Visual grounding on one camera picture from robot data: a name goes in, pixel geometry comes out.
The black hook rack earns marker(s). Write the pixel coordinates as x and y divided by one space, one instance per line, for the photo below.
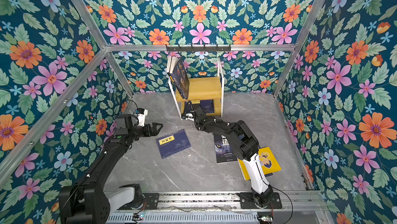
198 48

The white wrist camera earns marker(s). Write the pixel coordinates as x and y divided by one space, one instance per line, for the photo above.
188 116
141 116

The white wooden two-tier shelf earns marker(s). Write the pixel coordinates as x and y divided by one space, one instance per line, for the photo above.
185 89

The navy book yellow label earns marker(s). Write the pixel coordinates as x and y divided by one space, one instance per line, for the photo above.
207 106
172 144

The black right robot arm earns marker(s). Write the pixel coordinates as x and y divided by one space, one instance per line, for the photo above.
244 144

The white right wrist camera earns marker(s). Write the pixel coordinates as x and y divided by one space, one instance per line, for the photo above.
188 116

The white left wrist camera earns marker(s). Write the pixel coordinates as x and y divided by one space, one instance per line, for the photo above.
141 116

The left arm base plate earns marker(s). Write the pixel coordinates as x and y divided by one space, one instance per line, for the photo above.
146 201

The black wolf cover book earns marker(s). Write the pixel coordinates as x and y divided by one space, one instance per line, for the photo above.
223 150

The yellow cartoon cover book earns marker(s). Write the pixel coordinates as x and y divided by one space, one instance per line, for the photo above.
267 160

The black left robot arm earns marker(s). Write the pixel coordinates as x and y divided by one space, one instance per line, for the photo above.
85 202

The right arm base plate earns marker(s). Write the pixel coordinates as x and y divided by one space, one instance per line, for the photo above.
255 201

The black book leaning on shelf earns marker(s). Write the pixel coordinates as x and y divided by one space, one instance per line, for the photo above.
172 75

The aluminium mounting rail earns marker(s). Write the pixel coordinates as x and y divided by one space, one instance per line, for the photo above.
296 200

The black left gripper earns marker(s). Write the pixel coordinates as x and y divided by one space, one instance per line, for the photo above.
149 133

